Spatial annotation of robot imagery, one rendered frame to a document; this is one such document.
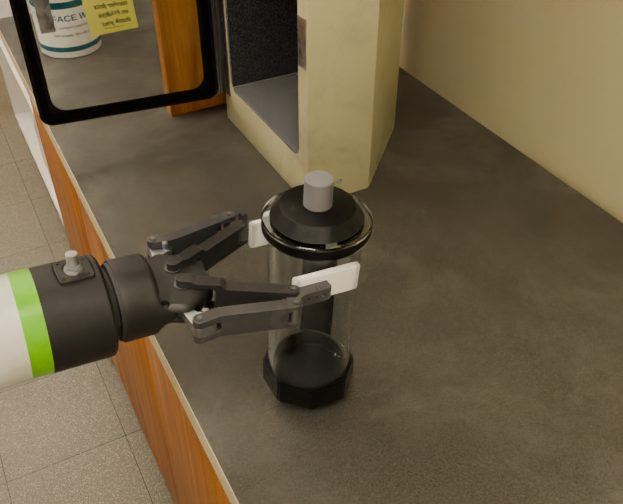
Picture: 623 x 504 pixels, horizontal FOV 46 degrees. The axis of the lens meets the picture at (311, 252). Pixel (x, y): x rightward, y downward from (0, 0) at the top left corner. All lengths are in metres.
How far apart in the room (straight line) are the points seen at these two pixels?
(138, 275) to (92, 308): 0.05
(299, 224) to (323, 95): 0.40
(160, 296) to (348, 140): 0.53
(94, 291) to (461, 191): 0.71
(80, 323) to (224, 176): 0.63
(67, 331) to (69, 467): 1.42
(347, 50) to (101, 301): 0.56
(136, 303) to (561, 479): 0.47
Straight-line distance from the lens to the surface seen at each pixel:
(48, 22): 1.23
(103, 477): 1.99
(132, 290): 0.64
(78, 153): 1.32
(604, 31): 1.19
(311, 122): 1.06
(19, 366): 0.63
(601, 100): 1.21
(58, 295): 0.62
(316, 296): 0.68
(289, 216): 0.68
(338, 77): 1.05
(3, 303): 0.62
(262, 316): 0.64
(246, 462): 0.81
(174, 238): 0.72
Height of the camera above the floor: 1.60
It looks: 39 degrees down
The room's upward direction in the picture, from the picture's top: straight up
